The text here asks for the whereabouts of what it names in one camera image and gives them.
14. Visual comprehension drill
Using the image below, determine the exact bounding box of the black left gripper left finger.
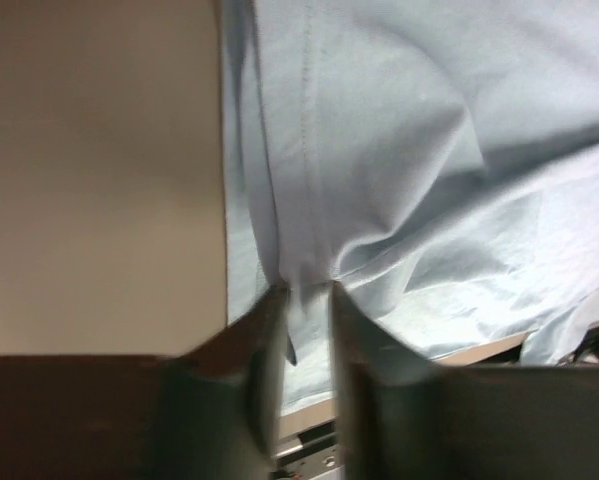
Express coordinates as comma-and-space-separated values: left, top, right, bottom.
0, 285, 290, 479

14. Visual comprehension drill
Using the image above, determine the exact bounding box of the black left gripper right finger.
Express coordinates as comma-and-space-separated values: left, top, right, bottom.
330, 284, 599, 480

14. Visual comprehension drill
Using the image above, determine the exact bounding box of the blue grey t shirt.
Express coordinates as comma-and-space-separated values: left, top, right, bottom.
221, 1, 599, 413

